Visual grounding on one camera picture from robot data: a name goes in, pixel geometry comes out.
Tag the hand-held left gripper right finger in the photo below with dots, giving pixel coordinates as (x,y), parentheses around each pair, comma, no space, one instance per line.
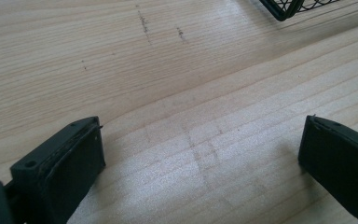
(341,161)

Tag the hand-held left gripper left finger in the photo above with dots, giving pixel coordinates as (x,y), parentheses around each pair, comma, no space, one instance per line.
(65,161)

